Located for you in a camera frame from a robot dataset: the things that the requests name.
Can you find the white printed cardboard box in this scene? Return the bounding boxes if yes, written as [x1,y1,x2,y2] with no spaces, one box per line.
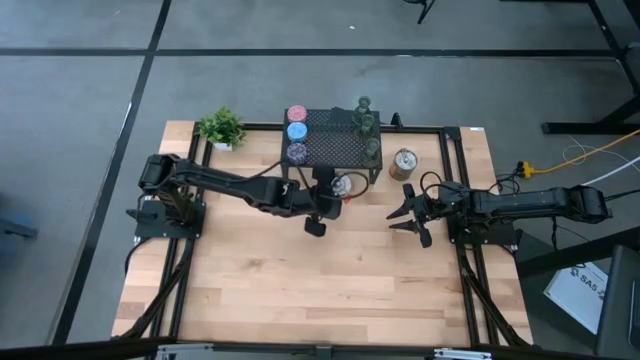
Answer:
[543,260,609,335]

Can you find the purple patterned candle tin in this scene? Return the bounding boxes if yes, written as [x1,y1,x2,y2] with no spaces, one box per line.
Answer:
[286,142,309,166]

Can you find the black aluminium table frame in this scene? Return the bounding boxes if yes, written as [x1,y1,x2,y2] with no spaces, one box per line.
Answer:
[114,122,534,349]

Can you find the ribbed glass candlestick holder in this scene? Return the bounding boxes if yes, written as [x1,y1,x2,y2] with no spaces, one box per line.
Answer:
[360,137,383,169]
[352,95,374,124]
[356,113,377,139]

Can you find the black perforated metal shelf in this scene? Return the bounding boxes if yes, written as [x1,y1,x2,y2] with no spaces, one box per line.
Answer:
[280,107,384,185]

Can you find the white floor cable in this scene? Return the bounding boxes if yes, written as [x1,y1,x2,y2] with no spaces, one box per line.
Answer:
[562,134,640,187]

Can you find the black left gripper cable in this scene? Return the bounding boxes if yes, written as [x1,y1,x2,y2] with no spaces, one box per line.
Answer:
[327,170,371,201]

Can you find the blue candle tin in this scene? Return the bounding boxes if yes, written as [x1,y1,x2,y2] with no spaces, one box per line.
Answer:
[286,121,309,144]

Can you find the black desk foot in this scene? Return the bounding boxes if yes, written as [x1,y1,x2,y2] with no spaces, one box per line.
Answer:
[542,0,640,136]
[517,224,640,279]

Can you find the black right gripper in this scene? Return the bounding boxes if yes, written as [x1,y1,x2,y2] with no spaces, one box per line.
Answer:
[385,182,459,250]

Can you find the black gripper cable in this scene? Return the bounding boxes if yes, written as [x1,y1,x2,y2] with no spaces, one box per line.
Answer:
[419,171,444,194]
[327,170,371,201]

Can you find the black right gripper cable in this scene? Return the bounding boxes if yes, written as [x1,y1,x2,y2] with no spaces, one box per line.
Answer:
[419,171,444,194]

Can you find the black chair base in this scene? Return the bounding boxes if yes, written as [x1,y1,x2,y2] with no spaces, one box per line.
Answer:
[402,0,436,25]

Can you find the yellow power cord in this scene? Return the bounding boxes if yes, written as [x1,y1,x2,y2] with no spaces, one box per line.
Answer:
[517,128,640,180]

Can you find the green plant in white pot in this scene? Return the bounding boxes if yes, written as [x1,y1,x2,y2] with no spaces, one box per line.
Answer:
[198,105,247,152]

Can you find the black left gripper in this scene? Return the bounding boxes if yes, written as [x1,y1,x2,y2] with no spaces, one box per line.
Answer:
[294,167,344,239]

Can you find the black crossbar with silver brackets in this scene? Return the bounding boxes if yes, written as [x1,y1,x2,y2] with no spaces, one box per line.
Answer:
[0,337,640,360]

